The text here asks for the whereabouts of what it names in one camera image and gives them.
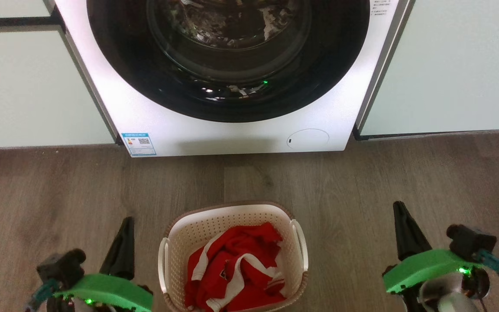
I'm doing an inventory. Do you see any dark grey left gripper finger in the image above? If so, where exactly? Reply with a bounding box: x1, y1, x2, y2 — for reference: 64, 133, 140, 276
99, 217, 135, 280

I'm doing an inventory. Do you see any pale green cabinet panel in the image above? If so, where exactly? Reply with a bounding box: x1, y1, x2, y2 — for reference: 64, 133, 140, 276
356, 0, 499, 140
0, 26, 117, 150
0, 0, 53, 19

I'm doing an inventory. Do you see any round white filter cover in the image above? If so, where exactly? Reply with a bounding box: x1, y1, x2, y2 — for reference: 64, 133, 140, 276
287, 129, 330, 151

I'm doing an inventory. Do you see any blue white energy label sticker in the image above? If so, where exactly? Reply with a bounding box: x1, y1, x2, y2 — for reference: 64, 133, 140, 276
121, 133, 157, 156

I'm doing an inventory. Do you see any red and white garment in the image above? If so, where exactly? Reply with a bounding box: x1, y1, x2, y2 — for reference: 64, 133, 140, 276
185, 222, 287, 312

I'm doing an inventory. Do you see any white front-load washing machine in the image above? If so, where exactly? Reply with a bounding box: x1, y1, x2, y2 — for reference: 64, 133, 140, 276
54, 0, 415, 157

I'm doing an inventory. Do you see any small printed text label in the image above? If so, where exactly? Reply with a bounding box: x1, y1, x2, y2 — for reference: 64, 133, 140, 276
370, 0, 393, 17

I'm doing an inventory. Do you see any bright green right gripper body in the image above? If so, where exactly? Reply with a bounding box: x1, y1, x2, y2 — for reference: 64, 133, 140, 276
382, 249, 484, 294

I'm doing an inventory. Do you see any teal left gripper cable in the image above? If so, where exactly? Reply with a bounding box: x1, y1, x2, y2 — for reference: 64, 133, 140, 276
24, 279, 59, 312

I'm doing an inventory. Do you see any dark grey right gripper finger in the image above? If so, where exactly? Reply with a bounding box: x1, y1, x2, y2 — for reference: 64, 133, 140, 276
393, 201, 433, 261

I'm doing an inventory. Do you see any bright green left gripper body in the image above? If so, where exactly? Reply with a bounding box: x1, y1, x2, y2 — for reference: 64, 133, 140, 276
52, 273, 154, 312

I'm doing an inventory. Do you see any beige perforated plastic laundry basket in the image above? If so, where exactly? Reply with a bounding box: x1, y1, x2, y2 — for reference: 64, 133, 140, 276
158, 201, 309, 312

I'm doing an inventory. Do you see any round black washing machine door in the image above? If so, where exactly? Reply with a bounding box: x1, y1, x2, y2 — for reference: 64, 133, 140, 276
86, 0, 370, 123

